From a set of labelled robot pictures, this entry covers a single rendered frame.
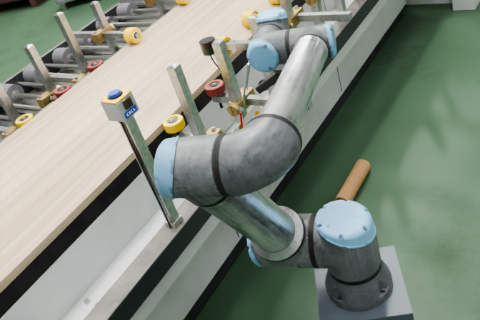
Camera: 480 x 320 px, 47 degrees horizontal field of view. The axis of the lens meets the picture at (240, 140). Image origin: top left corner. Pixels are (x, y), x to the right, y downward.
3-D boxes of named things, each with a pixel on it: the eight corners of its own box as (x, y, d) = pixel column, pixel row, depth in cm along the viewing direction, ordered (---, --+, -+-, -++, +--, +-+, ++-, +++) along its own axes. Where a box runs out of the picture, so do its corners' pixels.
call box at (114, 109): (141, 111, 164) (131, 89, 159) (126, 125, 159) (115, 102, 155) (124, 109, 167) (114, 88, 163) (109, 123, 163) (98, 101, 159)
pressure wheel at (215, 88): (234, 102, 224) (226, 78, 218) (224, 113, 219) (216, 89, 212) (218, 101, 228) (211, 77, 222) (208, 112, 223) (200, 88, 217)
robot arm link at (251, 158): (279, 150, 88) (334, 12, 143) (208, 155, 93) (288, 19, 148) (293, 208, 94) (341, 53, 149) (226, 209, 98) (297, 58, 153)
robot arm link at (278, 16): (249, 21, 153) (257, 7, 160) (261, 61, 159) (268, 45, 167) (282, 16, 149) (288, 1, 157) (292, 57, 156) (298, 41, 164)
